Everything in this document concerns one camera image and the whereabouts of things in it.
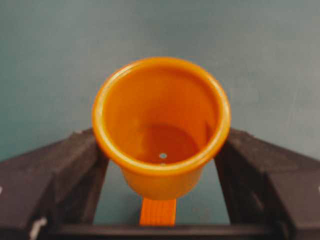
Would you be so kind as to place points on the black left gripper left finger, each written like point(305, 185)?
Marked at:
point(59, 183)

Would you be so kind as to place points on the orange plastic cup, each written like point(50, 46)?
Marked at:
point(161, 119)

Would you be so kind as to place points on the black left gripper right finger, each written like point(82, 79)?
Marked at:
point(264, 183)

